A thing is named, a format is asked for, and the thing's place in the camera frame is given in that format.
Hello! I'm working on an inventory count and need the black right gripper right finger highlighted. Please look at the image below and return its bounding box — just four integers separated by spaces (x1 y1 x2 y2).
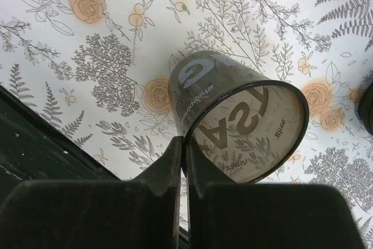
185 139 364 248

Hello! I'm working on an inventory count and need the black plastic cup lid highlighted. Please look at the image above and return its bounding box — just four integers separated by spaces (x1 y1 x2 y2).
356 83 373 135

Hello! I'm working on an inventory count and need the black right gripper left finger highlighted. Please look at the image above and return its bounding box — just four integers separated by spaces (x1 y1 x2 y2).
1 136 182 248

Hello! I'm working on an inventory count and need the floral patterned table mat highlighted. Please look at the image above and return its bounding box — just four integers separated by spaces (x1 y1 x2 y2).
0 0 373 249

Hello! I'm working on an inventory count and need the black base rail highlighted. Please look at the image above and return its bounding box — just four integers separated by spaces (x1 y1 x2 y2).
0 85 123 184

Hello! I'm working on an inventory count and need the dark translucent printed cup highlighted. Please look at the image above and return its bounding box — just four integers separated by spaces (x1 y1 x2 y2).
168 51 309 183

